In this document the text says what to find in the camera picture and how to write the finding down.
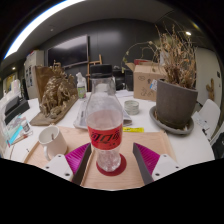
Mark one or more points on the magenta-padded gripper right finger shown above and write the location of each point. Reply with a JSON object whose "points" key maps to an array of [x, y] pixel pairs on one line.
{"points": [[147, 160]]}

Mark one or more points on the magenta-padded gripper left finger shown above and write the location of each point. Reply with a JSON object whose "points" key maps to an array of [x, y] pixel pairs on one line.
{"points": [[75, 160]]}

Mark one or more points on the clear bottle with red label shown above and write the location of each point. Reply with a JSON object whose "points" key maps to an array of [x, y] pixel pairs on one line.
{"points": [[105, 136]]}

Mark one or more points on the beige wooden drawing board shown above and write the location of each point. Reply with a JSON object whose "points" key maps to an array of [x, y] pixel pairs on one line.
{"points": [[153, 139]]}

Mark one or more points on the flat round red coaster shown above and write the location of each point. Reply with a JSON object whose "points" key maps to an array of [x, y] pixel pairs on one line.
{"points": [[123, 164]]}

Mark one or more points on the white ceramic mug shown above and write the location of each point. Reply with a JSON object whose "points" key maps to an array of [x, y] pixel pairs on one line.
{"points": [[55, 145]]}

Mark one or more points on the metal spoon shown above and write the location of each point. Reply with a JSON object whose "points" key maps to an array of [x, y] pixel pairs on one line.
{"points": [[52, 136]]}

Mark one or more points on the small yellow tag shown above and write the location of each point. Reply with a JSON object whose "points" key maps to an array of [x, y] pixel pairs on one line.
{"points": [[133, 129]]}

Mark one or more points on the grey plant saucer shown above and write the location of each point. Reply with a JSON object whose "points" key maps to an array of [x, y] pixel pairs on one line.
{"points": [[166, 128]]}

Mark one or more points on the small round tin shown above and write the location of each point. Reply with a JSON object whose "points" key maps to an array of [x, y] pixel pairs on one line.
{"points": [[131, 107]]}

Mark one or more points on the small ink jar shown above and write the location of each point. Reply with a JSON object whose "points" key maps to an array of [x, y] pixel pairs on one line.
{"points": [[25, 126]]}

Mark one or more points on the dry plant in grey pot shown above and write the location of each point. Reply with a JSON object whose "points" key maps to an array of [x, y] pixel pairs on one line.
{"points": [[175, 103]]}

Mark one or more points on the papers on chair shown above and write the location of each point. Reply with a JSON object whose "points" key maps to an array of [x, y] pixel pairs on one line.
{"points": [[201, 121]]}

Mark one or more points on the colourful booklet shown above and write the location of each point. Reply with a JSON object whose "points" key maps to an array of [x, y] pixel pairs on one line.
{"points": [[15, 130]]}

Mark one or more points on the gold sculpture on wooden base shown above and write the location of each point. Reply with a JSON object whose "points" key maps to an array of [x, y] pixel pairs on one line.
{"points": [[56, 95]]}

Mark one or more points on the white spray bottle green label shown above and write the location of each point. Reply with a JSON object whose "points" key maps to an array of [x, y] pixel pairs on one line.
{"points": [[81, 90]]}

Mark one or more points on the black backpack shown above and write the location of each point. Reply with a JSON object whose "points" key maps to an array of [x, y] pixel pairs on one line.
{"points": [[218, 146]]}

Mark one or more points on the stacked black boxes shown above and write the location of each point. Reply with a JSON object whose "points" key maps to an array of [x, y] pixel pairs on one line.
{"points": [[16, 108]]}

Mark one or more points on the brown cardboard box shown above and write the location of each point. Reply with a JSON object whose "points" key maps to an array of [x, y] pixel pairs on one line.
{"points": [[143, 81]]}

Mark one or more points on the white plastic chair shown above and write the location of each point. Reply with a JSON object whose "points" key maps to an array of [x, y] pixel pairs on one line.
{"points": [[213, 111]]}

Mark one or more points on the wooden figure sculpture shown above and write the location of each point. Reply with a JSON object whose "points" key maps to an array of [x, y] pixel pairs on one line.
{"points": [[210, 89]]}

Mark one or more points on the wooden easel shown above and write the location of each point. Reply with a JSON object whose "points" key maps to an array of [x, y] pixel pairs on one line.
{"points": [[95, 66]]}

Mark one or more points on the white cabinet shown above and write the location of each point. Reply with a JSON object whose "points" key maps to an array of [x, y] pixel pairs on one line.
{"points": [[33, 73]]}

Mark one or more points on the red box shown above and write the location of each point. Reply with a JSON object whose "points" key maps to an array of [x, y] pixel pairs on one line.
{"points": [[141, 62]]}

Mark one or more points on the recessed ceiling lights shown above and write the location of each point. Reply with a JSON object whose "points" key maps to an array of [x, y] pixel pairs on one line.
{"points": [[188, 33]]}

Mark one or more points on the long ceiling light strip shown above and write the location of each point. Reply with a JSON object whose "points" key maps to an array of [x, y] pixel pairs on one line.
{"points": [[36, 21]]}

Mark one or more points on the black wall screen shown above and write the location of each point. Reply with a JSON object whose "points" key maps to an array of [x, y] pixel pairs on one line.
{"points": [[68, 50]]}

